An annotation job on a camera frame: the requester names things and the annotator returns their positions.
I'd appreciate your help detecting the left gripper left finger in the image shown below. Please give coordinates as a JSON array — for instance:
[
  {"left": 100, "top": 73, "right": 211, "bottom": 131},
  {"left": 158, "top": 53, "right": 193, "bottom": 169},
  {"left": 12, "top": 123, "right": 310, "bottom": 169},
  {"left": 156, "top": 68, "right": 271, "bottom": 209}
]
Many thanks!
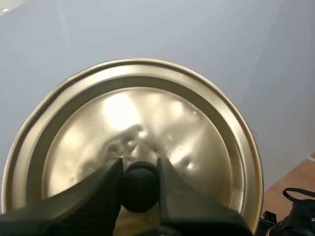
[{"left": 0, "top": 157, "right": 124, "bottom": 236}]

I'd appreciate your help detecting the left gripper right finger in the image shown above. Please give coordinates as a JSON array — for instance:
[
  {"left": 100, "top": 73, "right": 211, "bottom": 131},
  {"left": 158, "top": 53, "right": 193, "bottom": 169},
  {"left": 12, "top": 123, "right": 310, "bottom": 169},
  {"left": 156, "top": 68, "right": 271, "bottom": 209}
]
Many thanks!
[{"left": 157, "top": 156, "right": 254, "bottom": 236}]

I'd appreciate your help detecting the gold lid with black knob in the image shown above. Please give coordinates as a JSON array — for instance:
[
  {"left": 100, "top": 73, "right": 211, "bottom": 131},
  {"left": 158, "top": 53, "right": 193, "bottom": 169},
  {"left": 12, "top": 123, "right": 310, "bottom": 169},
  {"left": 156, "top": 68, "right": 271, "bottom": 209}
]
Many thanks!
[{"left": 1, "top": 58, "right": 265, "bottom": 236}]

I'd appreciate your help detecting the black bag with strap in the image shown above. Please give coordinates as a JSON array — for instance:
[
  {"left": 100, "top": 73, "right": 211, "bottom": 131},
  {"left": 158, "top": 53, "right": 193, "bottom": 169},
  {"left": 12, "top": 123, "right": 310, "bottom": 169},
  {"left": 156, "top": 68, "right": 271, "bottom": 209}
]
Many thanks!
[{"left": 260, "top": 187, "right": 315, "bottom": 236}]

